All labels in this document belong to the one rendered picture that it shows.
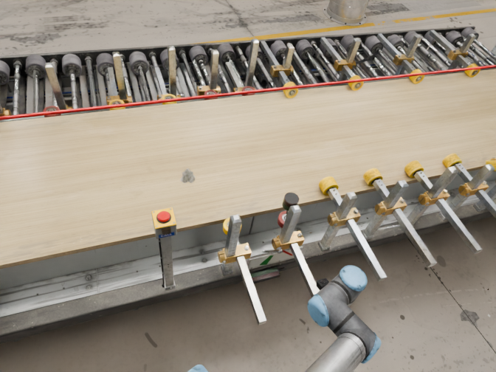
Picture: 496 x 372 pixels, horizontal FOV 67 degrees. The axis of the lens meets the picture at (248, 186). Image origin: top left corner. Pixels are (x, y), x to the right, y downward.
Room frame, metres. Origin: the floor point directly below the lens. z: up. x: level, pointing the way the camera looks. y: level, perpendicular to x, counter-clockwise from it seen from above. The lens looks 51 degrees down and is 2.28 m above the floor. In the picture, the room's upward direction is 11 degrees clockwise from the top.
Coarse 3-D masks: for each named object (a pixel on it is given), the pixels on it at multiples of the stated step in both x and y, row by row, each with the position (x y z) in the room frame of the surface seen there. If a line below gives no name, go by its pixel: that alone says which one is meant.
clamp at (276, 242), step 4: (296, 232) 0.95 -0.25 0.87; (300, 232) 0.95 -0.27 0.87; (292, 236) 0.93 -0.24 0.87; (296, 236) 0.93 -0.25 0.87; (272, 240) 0.90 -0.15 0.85; (276, 240) 0.89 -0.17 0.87; (292, 240) 0.91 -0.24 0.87; (296, 240) 0.91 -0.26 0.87; (300, 240) 0.92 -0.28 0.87; (272, 244) 0.89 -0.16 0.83; (276, 244) 0.87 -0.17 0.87; (280, 244) 0.87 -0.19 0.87; (284, 244) 0.88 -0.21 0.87; (288, 244) 0.89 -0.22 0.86; (300, 244) 0.92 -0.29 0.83; (276, 248) 0.86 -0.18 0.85; (284, 248) 0.88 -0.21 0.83; (288, 248) 0.89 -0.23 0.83
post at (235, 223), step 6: (234, 216) 0.79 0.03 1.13; (234, 222) 0.77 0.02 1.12; (240, 222) 0.78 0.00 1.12; (228, 228) 0.79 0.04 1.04; (234, 228) 0.77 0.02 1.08; (240, 228) 0.78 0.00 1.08; (228, 234) 0.78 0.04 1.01; (234, 234) 0.77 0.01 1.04; (228, 240) 0.78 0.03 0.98; (234, 240) 0.77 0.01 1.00; (228, 246) 0.77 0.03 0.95; (234, 246) 0.78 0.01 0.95; (228, 252) 0.77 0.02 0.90; (234, 252) 0.78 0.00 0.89; (222, 264) 0.79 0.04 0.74; (228, 264) 0.77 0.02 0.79; (228, 270) 0.77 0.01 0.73
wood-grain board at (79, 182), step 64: (0, 128) 1.18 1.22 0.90; (64, 128) 1.26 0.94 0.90; (128, 128) 1.35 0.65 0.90; (192, 128) 1.44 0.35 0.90; (256, 128) 1.54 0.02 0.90; (320, 128) 1.64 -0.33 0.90; (384, 128) 1.76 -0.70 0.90; (448, 128) 1.88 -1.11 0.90; (0, 192) 0.83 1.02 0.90; (64, 192) 0.90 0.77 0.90; (128, 192) 0.96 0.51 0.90; (192, 192) 1.03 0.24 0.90; (256, 192) 1.11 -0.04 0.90; (320, 192) 1.19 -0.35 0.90; (0, 256) 0.56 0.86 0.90
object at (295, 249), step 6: (294, 246) 0.89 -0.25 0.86; (294, 252) 0.85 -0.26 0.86; (300, 252) 0.86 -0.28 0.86; (294, 258) 0.84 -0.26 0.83; (300, 258) 0.83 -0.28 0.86; (300, 264) 0.80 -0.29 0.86; (306, 264) 0.81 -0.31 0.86; (300, 270) 0.79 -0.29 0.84; (306, 270) 0.78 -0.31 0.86; (306, 276) 0.75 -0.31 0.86; (306, 282) 0.73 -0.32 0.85; (312, 282) 0.73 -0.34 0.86; (312, 288) 0.71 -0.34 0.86; (312, 294) 0.68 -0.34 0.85
